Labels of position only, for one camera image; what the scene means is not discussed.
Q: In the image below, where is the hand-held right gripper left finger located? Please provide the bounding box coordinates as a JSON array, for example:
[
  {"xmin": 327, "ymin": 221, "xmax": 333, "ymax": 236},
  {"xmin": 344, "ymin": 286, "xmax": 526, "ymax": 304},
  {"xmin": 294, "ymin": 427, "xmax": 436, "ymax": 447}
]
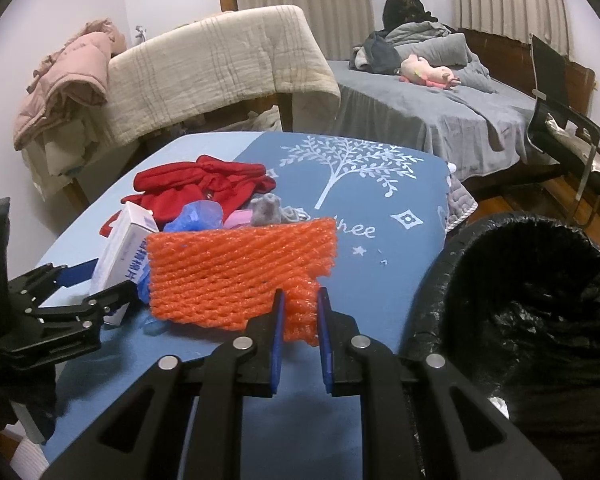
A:
[{"xmin": 39, "ymin": 288, "xmax": 287, "ymax": 480}]

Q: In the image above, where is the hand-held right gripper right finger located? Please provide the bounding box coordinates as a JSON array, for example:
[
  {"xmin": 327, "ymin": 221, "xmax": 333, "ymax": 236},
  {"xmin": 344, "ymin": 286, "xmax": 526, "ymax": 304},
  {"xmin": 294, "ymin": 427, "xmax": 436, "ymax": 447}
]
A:
[{"xmin": 316, "ymin": 286, "xmax": 563, "ymax": 480}]

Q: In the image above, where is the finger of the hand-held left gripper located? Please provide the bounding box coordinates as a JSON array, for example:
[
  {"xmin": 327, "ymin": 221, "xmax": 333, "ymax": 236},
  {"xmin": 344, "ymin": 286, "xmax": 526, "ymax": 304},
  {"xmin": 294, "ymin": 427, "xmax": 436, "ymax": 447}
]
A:
[
  {"xmin": 0, "ymin": 280, "xmax": 139, "ymax": 361},
  {"xmin": 7, "ymin": 259, "xmax": 100, "ymax": 311}
]

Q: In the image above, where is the white cardboard box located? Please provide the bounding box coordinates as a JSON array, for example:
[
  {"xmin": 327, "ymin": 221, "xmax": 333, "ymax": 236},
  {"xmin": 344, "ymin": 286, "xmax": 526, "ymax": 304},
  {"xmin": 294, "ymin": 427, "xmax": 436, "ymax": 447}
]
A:
[{"xmin": 89, "ymin": 201, "xmax": 159, "ymax": 326}]

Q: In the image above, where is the orange foam net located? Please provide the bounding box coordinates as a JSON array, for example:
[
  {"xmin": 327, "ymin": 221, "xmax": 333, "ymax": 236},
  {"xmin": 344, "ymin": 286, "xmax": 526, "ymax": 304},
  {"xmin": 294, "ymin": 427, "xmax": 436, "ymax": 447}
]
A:
[{"xmin": 146, "ymin": 216, "xmax": 339, "ymax": 349}]

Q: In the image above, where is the grey sock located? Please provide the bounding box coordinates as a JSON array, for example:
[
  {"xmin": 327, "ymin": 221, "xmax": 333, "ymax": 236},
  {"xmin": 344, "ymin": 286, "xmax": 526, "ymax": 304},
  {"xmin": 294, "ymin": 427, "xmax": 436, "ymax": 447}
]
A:
[{"xmin": 250, "ymin": 194, "xmax": 313, "ymax": 226}]

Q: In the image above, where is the red cloth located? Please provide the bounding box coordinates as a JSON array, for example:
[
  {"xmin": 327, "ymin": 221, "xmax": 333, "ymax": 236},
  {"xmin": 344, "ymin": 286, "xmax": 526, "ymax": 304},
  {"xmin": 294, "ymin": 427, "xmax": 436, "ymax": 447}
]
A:
[{"xmin": 100, "ymin": 155, "xmax": 277, "ymax": 237}]

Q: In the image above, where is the bin with black bag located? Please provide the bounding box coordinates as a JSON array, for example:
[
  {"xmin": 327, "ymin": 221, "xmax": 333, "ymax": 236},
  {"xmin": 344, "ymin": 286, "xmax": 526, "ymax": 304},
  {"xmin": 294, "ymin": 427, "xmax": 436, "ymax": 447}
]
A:
[{"xmin": 402, "ymin": 212, "xmax": 600, "ymax": 480}]

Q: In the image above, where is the beige clothes pile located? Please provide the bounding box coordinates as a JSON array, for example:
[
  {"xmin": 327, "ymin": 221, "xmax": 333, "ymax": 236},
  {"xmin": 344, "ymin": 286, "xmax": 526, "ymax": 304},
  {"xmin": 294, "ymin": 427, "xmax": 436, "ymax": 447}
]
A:
[{"xmin": 22, "ymin": 119, "xmax": 107, "ymax": 197}]

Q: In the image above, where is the pink cloth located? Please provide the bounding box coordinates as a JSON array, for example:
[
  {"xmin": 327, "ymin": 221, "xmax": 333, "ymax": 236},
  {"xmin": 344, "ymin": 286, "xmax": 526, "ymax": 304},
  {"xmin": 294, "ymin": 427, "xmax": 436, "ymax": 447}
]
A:
[{"xmin": 223, "ymin": 210, "xmax": 254, "ymax": 229}]

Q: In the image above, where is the grey quilted table pad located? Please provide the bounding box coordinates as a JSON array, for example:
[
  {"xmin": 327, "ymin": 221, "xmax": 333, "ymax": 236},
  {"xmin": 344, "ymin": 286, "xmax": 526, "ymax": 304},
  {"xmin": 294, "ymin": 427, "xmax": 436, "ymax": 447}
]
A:
[{"xmin": 444, "ymin": 162, "xmax": 479, "ymax": 234}]

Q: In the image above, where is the pink blanket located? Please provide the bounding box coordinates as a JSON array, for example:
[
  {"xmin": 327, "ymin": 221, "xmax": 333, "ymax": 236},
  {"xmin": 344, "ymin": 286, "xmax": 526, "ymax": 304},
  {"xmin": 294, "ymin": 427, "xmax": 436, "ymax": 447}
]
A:
[{"xmin": 12, "ymin": 19, "xmax": 129, "ymax": 151}]

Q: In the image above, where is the white crumpled cloth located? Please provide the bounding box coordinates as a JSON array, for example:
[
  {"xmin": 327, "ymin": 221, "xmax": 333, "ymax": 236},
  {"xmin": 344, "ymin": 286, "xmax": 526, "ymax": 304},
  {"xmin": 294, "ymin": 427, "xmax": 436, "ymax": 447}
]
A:
[{"xmin": 242, "ymin": 107, "xmax": 284, "ymax": 134}]

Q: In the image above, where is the cream quilt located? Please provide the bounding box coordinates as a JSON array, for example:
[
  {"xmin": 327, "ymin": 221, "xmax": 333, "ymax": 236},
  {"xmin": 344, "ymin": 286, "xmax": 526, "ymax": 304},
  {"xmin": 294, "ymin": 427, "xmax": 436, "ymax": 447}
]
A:
[{"xmin": 105, "ymin": 5, "xmax": 342, "ymax": 147}]

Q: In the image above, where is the bed with grey sheet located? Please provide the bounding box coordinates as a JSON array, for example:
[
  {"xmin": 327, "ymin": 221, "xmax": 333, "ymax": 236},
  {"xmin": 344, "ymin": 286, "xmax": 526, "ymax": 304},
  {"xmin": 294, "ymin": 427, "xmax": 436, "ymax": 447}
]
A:
[{"xmin": 325, "ymin": 57, "xmax": 556, "ymax": 183}]

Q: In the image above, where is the pink plush toy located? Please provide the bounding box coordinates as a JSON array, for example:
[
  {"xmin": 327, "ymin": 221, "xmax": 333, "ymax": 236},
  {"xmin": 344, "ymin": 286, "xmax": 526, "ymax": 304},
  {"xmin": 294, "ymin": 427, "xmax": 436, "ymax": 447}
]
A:
[{"xmin": 399, "ymin": 54, "xmax": 462, "ymax": 90}]

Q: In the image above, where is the dark clothes pile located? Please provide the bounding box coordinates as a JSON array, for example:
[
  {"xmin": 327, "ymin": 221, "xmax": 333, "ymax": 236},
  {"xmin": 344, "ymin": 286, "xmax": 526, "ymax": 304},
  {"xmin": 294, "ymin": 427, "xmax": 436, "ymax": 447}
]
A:
[{"xmin": 349, "ymin": 30, "xmax": 404, "ymax": 74}]

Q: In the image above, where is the grey blanket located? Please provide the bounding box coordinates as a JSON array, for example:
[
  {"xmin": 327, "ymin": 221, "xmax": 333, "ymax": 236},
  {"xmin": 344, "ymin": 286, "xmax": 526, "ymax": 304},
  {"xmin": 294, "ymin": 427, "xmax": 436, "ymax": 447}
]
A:
[{"xmin": 386, "ymin": 22, "xmax": 501, "ymax": 93}]

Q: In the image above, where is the silver chair cushion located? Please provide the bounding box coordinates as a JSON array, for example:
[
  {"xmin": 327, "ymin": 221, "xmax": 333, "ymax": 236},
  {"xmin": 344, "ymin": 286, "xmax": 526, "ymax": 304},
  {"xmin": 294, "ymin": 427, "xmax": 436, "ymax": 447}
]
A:
[{"xmin": 542, "ymin": 114, "xmax": 600, "ymax": 196}]

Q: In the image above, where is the black backpack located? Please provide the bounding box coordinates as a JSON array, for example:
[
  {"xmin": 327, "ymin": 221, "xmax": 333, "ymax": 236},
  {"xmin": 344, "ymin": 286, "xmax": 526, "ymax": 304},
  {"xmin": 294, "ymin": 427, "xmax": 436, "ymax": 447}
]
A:
[{"xmin": 382, "ymin": 0, "xmax": 439, "ymax": 31}]

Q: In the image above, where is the wooden headboard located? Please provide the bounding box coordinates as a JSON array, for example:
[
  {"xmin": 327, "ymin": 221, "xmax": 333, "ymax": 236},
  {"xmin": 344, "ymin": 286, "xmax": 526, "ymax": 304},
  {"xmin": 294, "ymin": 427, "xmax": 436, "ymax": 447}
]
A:
[{"xmin": 457, "ymin": 27, "xmax": 597, "ymax": 116}]

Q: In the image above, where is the black chair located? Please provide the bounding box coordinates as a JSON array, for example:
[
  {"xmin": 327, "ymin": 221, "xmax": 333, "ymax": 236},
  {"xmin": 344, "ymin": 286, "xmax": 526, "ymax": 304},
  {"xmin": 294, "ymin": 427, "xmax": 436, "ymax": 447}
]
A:
[{"xmin": 524, "ymin": 34, "xmax": 600, "ymax": 228}]

